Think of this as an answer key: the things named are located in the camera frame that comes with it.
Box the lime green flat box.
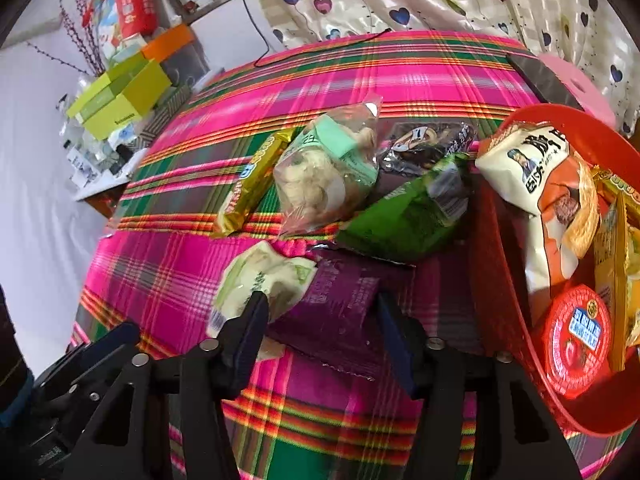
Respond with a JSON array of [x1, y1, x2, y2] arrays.
[[67, 55, 151, 118]]

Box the pale green snack packet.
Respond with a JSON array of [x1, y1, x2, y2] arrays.
[[207, 240, 318, 361]]

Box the pink plastic stool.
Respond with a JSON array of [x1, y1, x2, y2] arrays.
[[537, 55, 618, 131]]

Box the thin black cable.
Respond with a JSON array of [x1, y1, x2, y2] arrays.
[[240, 0, 393, 68]]

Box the colourful printed carton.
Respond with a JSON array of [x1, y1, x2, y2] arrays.
[[82, 0, 126, 68]]

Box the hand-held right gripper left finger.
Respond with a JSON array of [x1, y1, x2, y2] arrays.
[[62, 291, 271, 480]]

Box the black phone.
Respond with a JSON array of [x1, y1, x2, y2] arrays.
[[506, 52, 585, 111]]

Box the lime green open box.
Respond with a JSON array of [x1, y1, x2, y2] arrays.
[[82, 60, 173, 142]]

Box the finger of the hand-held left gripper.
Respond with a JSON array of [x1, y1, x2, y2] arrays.
[[35, 360, 126, 421], [35, 321, 141, 387]]

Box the red plastic basket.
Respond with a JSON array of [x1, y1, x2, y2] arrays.
[[470, 104, 640, 438]]

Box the clear peanut bag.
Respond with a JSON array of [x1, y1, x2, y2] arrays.
[[272, 97, 383, 238]]

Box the black white striped box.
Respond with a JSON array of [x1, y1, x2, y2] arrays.
[[137, 85, 193, 153]]

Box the gold wafer bar packet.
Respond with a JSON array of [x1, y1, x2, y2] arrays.
[[212, 127, 301, 238], [592, 167, 640, 201]]

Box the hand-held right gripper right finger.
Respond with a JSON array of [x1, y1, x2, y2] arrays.
[[376, 292, 583, 480]]

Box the clear bin with orange lid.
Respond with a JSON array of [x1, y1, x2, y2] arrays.
[[142, 24, 211, 88]]

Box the purple snack packet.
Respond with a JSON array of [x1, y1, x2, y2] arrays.
[[267, 250, 383, 381]]

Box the dark brown snack packet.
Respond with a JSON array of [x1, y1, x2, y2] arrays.
[[377, 121, 478, 178]]

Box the white side table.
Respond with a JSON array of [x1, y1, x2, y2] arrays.
[[60, 75, 221, 221]]

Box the red carton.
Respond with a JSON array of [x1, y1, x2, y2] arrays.
[[112, 0, 158, 41]]

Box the white orange snack packet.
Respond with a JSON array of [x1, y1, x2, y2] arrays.
[[475, 121, 601, 321]]

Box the pink green plaid tablecloth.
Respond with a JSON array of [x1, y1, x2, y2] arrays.
[[67, 30, 626, 480]]

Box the pink bud branches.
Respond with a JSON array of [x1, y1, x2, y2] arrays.
[[27, 0, 108, 78]]

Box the large yellow chip bag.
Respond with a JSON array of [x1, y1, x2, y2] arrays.
[[592, 195, 640, 373]]

